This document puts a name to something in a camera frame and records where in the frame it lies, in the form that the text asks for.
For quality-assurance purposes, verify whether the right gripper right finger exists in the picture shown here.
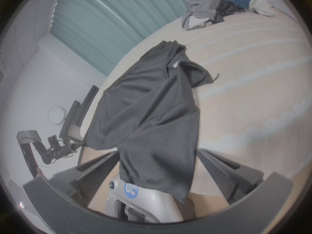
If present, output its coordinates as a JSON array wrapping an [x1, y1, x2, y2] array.
[[197, 149, 264, 202]]

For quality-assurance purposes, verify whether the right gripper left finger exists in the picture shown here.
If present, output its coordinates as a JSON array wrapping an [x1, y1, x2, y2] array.
[[52, 151, 121, 200]]

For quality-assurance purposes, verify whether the black T-shirt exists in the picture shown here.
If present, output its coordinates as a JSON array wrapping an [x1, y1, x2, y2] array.
[[84, 40, 215, 204]]

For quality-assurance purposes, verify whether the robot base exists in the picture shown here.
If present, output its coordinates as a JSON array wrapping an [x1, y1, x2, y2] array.
[[105, 173, 186, 222]]

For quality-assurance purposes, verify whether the bed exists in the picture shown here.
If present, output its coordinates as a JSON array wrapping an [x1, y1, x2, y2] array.
[[79, 0, 309, 197]]

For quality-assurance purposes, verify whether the round white lamp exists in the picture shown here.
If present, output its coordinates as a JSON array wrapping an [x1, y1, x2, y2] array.
[[47, 105, 66, 125]]

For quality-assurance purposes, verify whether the blue-green curtain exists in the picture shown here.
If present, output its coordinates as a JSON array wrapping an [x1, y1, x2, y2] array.
[[49, 0, 144, 77], [71, 0, 220, 39]]

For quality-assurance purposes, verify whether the white garment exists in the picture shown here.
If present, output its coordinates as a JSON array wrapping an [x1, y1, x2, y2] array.
[[189, 16, 212, 30]]

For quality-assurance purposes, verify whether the black shiny garment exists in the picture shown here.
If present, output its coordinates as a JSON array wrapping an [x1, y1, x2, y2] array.
[[211, 0, 244, 24]]

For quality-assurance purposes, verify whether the grey garment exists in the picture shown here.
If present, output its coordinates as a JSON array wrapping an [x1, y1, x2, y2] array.
[[182, 0, 221, 31]]

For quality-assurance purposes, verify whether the cream garment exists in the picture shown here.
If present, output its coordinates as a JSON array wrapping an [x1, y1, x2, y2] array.
[[249, 0, 277, 18]]

